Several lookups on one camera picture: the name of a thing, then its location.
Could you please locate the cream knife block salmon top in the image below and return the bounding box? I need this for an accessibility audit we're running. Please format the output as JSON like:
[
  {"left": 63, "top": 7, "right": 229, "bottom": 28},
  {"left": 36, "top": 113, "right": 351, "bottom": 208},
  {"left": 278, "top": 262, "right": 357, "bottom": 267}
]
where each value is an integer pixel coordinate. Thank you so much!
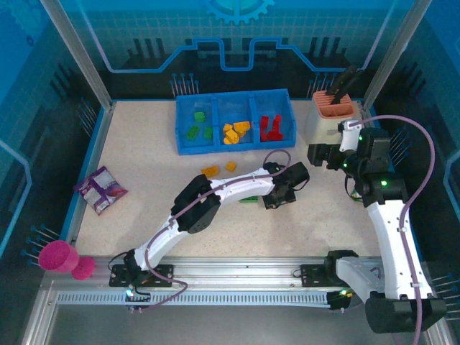
[{"left": 304, "top": 90, "right": 362, "bottom": 147}]

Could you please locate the blue three-compartment bin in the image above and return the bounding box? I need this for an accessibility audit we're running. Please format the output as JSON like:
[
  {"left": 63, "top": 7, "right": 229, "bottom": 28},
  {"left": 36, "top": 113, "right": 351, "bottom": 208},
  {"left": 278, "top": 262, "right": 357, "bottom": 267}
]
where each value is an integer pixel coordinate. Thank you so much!
[{"left": 175, "top": 88, "right": 298, "bottom": 156}]

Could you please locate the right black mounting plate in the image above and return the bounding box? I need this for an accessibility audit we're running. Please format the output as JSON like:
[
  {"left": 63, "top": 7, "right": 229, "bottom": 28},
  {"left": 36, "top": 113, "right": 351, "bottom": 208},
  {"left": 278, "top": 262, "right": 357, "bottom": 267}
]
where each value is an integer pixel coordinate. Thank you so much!
[{"left": 299, "top": 263, "right": 339, "bottom": 288}]

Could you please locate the black mounting plate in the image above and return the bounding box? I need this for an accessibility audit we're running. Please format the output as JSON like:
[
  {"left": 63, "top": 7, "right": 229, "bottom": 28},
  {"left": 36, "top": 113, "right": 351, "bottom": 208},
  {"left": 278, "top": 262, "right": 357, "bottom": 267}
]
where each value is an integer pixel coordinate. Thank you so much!
[
  {"left": 109, "top": 263, "right": 175, "bottom": 288},
  {"left": 299, "top": 263, "right": 339, "bottom": 288}
]

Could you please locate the right base electronics box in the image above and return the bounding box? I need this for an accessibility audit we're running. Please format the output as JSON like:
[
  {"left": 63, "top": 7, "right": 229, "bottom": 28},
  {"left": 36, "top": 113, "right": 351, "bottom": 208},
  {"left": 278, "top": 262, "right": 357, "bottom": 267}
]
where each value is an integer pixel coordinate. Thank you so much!
[{"left": 327, "top": 287, "right": 355, "bottom": 313}]

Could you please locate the base electronics box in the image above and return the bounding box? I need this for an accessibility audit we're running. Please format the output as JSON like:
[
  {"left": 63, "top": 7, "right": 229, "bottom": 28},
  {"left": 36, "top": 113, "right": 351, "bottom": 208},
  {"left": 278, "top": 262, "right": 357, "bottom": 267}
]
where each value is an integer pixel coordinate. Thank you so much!
[
  {"left": 124, "top": 283, "right": 152, "bottom": 312},
  {"left": 327, "top": 287, "right": 355, "bottom": 313}
]

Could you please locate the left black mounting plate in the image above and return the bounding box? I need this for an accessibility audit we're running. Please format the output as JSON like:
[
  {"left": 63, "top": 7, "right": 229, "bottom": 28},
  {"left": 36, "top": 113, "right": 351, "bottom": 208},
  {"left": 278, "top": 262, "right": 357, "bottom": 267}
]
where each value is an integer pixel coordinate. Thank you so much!
[{"left": 109, "top": 263, "right": 175, "bottom": 288}]

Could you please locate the left base electronics box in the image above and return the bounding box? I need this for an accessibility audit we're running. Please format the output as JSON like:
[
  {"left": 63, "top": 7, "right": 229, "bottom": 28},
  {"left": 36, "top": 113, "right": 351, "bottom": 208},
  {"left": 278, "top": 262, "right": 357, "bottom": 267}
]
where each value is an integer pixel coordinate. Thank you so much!
[{"left": 124, "top": 283, "right": 152, "bottom": 312}]

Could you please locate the purple snack bag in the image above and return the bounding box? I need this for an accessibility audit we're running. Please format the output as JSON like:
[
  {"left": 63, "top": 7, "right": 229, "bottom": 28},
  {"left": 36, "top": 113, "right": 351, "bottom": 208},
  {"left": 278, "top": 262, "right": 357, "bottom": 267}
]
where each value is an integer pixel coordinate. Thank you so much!
[{"left": 73, "top": 165, "right": 129, "bottom": 216}]

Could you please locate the large magenta foam cylinder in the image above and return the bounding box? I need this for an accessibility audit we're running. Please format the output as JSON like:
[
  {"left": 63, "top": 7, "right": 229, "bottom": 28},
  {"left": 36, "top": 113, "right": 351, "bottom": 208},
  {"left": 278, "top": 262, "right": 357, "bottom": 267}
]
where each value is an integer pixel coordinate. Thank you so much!
[{"left": 38, "top": 239, "right": 79, "bottom": 275}]

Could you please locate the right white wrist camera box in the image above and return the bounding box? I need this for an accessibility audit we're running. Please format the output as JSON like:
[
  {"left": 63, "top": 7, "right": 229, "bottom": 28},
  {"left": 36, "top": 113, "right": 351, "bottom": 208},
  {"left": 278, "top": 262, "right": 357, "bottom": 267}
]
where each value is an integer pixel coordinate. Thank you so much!
[{"left": 337, "top": 119, "right": 362, "bottom": 152}]

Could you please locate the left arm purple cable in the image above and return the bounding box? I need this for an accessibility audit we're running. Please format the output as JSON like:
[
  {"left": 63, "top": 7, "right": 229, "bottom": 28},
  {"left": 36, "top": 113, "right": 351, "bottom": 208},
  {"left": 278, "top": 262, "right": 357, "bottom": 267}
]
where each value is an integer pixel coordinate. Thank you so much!
[{"left": 125, "top": 149, "right": 292, "bottom": 316}]

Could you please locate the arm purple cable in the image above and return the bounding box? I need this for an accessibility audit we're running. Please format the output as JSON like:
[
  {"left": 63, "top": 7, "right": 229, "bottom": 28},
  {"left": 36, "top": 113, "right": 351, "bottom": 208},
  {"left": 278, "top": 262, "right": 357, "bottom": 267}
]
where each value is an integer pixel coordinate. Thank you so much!
[
  {"left": 347, "top": 114, "right": 436, "bottom": 345},
  {"left": 125, "top": 149, "right": 292, "bottom": 316}
]

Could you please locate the black knife handle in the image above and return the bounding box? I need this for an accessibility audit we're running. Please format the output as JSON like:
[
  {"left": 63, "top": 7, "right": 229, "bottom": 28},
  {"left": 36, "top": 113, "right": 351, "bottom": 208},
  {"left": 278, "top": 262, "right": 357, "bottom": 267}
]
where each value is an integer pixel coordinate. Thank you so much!
[
  {"left": 328, "top": 66, "right": 357, "bottom": 106},
  {"left": 336, "top": 68, "right": 364, "bottom": 105}
]

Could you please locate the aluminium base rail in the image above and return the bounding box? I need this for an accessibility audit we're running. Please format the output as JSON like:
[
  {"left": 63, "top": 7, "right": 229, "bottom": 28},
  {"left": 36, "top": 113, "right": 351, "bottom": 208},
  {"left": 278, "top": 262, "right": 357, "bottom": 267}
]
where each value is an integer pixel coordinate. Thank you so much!
[{"left": 39, "top": 254, "right": 432, "bottom": 292}]

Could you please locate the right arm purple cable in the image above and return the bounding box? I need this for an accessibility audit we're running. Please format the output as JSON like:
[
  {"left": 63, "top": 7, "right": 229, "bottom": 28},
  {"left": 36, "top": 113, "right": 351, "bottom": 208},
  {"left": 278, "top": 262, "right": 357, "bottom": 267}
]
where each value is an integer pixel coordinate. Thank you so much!
[{"left": 347, "top": 114, "right": 436, "bottom": 345}]

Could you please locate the right aluminium frame post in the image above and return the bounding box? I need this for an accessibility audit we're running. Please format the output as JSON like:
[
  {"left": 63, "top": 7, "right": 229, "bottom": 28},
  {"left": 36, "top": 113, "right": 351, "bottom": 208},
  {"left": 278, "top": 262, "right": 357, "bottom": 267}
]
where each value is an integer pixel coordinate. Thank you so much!
[{"left": 361, "top": 0, "right": 432, "bottom": 111}]

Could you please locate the aluminium frame post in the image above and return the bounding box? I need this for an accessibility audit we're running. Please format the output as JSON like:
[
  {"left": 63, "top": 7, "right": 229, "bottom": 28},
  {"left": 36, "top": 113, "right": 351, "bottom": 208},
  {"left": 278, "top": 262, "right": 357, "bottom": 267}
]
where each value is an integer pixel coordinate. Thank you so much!
[
  {"left": 39, "top": 0, "right": 115, "bottom": 111},
  {"left": 361, "top": 0, "right": 432, "bottom": 111}
]

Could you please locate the slotted aluminium cable tray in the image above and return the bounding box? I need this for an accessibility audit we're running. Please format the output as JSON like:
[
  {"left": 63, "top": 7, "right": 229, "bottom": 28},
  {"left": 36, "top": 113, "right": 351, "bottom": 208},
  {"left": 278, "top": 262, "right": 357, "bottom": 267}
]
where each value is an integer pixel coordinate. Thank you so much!
[{"left": 55, "top": 290, "right": 334, "bottom": 307}]

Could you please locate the left aluminium frame post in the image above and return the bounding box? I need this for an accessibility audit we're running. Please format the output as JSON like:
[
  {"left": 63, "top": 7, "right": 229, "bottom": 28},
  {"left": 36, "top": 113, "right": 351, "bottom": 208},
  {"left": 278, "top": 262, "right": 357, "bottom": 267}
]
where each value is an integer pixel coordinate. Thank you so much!
[{"left": 39, "top": 0, "right": 115, "bottom": 111}]

